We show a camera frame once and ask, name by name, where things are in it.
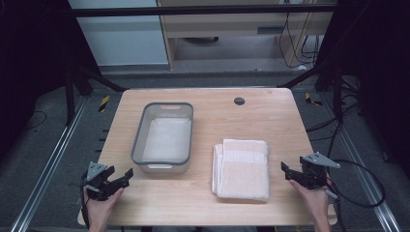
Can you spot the white plastic basin grey rim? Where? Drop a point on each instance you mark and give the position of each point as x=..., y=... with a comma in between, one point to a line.
x=167, y=138

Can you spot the yellow black floor tape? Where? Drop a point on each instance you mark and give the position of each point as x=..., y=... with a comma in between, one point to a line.
x=312, y=100
x=103, y=103

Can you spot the black horizontal metal bar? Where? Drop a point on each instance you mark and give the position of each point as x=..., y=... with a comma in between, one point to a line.
x=193, y=10

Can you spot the aluminium floor rail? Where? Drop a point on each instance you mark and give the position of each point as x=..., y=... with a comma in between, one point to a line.
x=48, y=161
x=364, y=174

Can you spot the person's left hand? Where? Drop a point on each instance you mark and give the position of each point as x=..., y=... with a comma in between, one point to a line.
x=98, y=211

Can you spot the white cabinet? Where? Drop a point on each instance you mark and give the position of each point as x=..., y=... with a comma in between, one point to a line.
x=122, y=42

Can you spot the person's right hand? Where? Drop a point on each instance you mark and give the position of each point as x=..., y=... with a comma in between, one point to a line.
x=317, y=201

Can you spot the black curtain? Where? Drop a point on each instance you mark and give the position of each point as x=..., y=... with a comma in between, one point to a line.
x=380, y=64
x=32, y=64

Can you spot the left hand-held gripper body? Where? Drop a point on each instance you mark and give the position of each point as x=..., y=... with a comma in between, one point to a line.
x=96, y=188

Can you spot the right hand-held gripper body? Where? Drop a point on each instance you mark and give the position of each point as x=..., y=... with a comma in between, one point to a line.
x=314, y=175

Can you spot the light wooden desk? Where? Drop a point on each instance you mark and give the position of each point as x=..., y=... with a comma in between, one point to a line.
x=225, y=24

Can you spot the folded pale pink towel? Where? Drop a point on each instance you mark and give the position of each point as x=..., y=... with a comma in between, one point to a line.
x=243, y=172

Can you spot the black metal stand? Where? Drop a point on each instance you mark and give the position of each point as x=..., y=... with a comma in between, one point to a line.
x=69, y=96
x=336, y=93

